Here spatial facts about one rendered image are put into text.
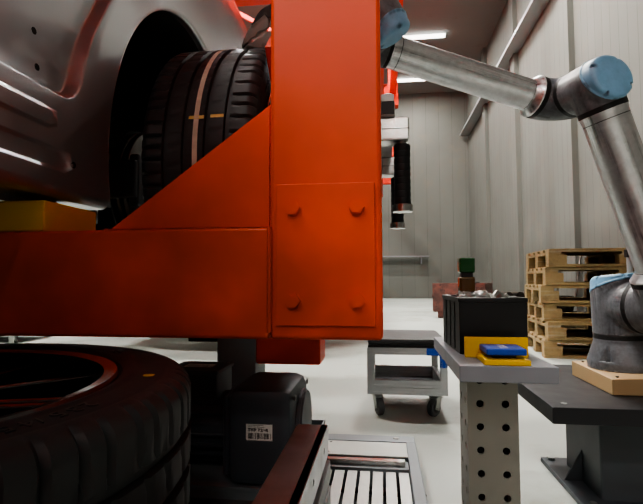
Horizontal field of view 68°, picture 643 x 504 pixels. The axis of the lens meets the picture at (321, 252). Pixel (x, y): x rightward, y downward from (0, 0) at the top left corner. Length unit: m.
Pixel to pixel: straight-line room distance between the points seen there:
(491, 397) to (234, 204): 0.66
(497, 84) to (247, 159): 0.87
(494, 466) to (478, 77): 0.95
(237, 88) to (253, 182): 0.34
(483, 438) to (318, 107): 0.73
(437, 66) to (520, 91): 0.24
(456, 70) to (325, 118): 0.73
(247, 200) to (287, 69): 0.20
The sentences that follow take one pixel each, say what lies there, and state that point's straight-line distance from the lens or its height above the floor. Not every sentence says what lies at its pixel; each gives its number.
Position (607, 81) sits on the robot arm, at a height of 1.08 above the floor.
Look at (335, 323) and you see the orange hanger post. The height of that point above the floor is 0.54.
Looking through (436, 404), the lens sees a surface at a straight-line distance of 2.26.
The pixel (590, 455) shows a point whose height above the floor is 0.11.
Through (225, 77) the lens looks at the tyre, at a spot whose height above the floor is 1.02.
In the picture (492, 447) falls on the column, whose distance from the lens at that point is 1.10.
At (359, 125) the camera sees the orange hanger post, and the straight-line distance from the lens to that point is 0.70.
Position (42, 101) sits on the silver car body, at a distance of 0.89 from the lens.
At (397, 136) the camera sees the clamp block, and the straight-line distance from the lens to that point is 1.06.
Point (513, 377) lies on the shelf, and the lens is 0.94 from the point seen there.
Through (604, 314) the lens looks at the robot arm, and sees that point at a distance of 1.60.
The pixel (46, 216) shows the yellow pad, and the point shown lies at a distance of 0.86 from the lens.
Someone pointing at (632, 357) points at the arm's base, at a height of 0.39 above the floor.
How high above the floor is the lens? 0.61
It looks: 3 degrees up
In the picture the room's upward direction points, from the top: straight up
